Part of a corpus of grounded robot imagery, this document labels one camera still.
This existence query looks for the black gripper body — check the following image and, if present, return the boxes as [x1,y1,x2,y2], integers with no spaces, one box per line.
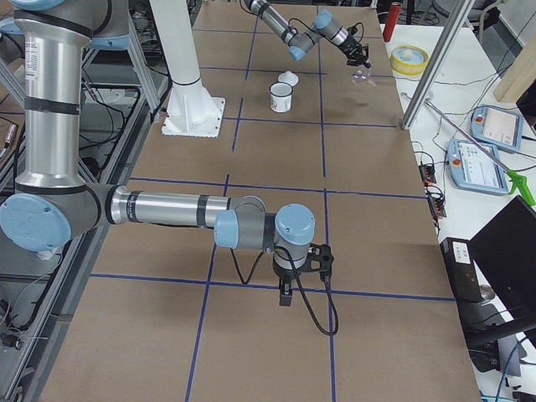
[339,36,363,59]
[272,262,296,289]

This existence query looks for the clear glass funnel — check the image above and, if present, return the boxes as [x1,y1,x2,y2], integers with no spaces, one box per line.
[352,65,376,86]

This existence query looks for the white mug lid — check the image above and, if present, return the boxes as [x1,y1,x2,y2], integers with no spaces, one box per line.
[277,71,299,87]

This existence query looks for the white enamel mug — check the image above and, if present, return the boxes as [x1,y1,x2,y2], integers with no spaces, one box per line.
[270,82,293,113]

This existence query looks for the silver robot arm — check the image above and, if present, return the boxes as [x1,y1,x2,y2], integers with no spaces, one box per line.
[245,0,371,69]
[1,1,315,306]

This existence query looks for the yellow tape roll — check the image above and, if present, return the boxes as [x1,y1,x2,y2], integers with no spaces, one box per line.
[389,44,430,76]

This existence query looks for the red cardboard tube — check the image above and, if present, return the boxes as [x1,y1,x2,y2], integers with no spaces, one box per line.
[383,2,402,42]

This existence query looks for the brown paper table cover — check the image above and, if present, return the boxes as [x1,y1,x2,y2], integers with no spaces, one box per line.
[40,3,479,401]

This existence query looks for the orange connector block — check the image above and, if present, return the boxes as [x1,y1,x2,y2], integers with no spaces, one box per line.
[419,163,436,185]
[427,194,446,219]

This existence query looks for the far teach pendant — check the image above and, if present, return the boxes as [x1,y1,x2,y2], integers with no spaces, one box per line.
[471,105,523,152]

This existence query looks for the teach pendant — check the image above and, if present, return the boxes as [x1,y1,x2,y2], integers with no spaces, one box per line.
[471,105,523,152]
[447,138,509,195]

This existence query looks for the near teach pendant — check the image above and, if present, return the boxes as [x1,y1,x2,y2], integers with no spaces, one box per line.
[447,138,509,195]

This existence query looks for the black computer box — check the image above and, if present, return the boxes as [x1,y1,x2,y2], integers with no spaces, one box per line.
[441,237,482,303]

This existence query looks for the black monitor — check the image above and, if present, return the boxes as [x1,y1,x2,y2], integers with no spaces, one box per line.
[469,196,536,312]

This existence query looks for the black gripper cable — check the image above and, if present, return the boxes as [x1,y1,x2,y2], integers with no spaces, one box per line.
[229,245,339,335]

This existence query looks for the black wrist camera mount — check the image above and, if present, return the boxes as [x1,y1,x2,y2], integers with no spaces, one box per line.
[300,243,334,283]

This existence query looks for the aluminium frame post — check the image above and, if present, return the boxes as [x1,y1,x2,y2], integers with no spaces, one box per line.
[401,0,475,130]

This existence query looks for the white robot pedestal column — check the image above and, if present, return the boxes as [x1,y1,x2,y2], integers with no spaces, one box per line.
[150,0,225,138]

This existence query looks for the green handled reacher stick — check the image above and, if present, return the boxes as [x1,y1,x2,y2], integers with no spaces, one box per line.
[424,98,535,206]

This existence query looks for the aluminium frame rail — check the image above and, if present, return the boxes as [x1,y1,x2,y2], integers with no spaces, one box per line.
[1,95,157,401]

